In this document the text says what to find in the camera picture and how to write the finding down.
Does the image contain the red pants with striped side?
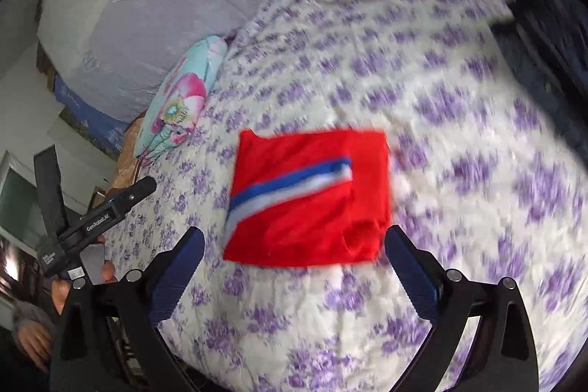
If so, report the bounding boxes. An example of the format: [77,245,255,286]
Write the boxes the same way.
[223,128,392,267]

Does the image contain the person's left hand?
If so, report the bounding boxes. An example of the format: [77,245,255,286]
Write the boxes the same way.
[51,235,116,314]

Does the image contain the white framed window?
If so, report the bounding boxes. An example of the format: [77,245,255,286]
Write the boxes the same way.
[1,151,47,257]

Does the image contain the blue patterned cloth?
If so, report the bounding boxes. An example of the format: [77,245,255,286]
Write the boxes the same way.
[53,75,128,160]

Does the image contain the floral teal pink pillow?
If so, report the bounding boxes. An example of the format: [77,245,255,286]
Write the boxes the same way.
[133,36,228,162]

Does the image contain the brown wooden bed frame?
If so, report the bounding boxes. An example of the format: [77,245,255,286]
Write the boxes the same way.
[88,111,147,210]

